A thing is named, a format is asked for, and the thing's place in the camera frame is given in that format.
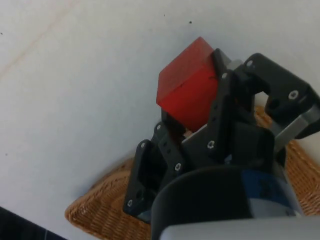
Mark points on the brown wicker basket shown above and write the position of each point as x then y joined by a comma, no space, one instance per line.
100,212

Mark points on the red cube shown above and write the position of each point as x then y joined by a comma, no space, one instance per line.
185,82

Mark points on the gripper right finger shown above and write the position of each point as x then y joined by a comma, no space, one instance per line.
282,82

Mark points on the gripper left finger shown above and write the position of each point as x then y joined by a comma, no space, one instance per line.
145,175

